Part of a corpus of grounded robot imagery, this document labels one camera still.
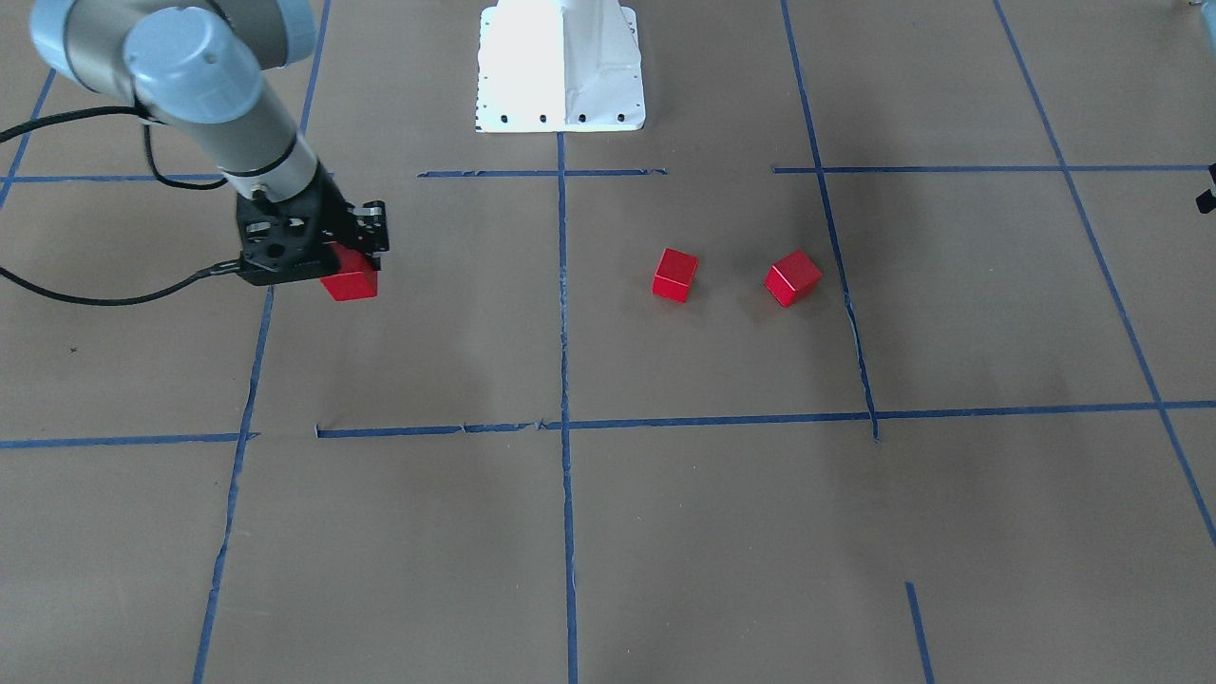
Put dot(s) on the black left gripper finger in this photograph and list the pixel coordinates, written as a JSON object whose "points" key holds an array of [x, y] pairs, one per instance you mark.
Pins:
{"points": [[1206, 202]]}

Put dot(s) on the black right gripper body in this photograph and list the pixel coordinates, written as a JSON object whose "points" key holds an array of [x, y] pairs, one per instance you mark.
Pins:
{"points": [[367, 229]]}

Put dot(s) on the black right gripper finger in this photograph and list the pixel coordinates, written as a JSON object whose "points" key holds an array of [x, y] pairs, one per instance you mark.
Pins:
{"points": [[369, 232]]}

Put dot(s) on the red block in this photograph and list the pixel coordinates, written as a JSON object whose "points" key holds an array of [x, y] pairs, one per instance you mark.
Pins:
{"points": [[792, 278], [356, 277], [674, 275]]}

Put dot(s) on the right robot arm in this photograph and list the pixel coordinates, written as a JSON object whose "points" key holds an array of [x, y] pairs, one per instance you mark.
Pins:
{"points": [[199, 67]]}

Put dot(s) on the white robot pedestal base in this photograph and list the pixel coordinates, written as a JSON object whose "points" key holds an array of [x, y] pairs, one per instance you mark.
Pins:
{"points": [[556, 66]]}

